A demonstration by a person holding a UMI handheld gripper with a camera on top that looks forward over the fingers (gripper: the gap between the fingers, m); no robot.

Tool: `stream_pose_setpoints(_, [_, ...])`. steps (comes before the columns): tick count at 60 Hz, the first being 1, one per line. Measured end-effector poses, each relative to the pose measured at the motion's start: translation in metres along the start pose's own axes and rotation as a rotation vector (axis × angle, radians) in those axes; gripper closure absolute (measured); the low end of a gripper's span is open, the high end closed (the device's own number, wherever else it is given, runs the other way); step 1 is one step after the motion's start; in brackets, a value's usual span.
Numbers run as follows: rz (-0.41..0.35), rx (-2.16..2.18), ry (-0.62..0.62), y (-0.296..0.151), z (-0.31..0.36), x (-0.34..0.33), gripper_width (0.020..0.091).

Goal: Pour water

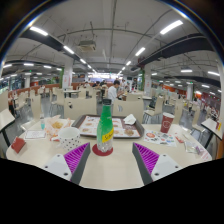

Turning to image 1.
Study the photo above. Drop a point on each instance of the white paper card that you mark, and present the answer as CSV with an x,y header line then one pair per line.
x,y
35,134

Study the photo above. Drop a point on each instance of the dark brown food tray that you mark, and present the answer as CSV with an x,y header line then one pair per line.
x,y
141,130

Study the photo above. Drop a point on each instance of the crumpled white napkin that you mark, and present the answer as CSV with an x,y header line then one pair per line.
x,y
129,119

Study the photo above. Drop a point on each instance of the white table with black leg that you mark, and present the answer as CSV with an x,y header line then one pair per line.
x,y
5,118

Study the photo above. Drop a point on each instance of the white polka dot mug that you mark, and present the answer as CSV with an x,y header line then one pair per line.
x,y
69,138

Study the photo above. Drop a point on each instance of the small clear teal bottle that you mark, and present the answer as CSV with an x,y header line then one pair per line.
x,y
42,123

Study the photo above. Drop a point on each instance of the green drink bottle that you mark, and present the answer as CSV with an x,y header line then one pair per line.
x,y
105,125

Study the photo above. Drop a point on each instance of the flat round red coaster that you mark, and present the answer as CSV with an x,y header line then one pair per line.
x,y
100,153

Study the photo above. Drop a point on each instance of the red paper cup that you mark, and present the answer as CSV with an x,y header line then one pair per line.
x,y
167,123

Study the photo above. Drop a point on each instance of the orange bench seat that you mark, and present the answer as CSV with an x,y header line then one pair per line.
x,y
220,148

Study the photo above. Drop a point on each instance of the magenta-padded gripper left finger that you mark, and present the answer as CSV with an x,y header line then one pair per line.
x,y
61,166

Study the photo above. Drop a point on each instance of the printed paper flyer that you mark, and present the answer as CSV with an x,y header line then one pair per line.
x,y
160,137

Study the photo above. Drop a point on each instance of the printed paper tray liner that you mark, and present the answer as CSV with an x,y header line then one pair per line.
x,y
88,125

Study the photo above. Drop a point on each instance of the person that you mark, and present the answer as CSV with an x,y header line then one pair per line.
x,y
112,93

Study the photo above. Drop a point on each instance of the beige dining chairs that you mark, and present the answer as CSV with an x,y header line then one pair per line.
x,y
78,107

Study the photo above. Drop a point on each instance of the white table with round base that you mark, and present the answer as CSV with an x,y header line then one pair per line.
x,y
213,126

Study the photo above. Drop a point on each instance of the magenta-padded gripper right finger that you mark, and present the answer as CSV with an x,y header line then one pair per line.
x,y
160,166

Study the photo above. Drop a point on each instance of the small red packet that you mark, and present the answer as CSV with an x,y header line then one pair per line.
x,y
18,145

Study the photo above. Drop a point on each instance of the clear plastic wrappers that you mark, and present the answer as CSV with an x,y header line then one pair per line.
x,y
196,149

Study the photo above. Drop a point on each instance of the ceiling lights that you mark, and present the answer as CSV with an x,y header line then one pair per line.
x,y
171,27

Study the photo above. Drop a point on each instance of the ceiling air conditioner unit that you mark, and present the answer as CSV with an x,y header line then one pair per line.
x,y
87,45

